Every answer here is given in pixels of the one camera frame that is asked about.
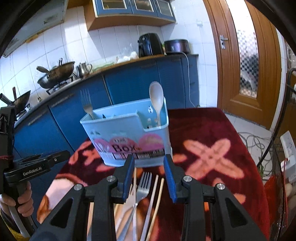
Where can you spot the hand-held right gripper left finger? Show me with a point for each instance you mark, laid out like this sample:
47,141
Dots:
128,178

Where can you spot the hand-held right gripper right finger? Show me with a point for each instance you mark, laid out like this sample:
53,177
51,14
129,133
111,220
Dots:
170,180

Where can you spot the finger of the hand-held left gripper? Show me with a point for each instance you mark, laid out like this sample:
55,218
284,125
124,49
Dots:
57,156

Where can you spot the metal fork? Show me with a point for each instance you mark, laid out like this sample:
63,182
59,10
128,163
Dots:
87,106
133,194
143,185

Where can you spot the tan wooden chopstick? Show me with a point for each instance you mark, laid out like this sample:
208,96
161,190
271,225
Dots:
159,197

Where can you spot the light blue utensil holder box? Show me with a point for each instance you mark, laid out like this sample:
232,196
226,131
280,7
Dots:
120,129

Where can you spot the person's left hand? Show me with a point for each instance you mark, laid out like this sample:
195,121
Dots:
25,201

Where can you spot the red printed blanket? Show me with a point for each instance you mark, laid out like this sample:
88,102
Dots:
208,129

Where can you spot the dark wok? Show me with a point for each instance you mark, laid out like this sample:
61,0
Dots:
22,99

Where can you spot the gas stove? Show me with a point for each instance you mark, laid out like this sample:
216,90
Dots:
60,87

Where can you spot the large steel wok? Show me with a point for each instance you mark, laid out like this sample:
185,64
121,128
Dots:
60,71

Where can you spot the beige plastic spoon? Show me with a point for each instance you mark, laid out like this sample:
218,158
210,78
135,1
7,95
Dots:
156,92

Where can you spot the metal kettle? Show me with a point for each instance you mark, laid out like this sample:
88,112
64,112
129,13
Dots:
83,69

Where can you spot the green plant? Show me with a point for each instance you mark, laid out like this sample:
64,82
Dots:
261,169

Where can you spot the blue base cabinets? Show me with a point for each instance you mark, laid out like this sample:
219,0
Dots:
129,78

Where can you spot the green plastic tray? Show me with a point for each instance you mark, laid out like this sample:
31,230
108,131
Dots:
104,66

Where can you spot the clear plastic bags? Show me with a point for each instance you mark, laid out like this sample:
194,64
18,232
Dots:
128,58

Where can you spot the white power strip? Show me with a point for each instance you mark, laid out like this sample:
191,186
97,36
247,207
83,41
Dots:
289,148

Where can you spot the wooden door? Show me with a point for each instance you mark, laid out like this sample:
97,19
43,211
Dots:
231,69

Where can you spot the grey range hood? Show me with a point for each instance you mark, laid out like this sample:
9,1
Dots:
34,27

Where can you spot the dark rice cooker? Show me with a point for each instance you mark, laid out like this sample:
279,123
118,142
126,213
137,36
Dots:
177,46

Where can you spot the black air fryer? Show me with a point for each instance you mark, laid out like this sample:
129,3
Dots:
150,45

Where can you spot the blue wall cabinet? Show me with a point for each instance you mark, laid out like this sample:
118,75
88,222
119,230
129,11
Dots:
129,9

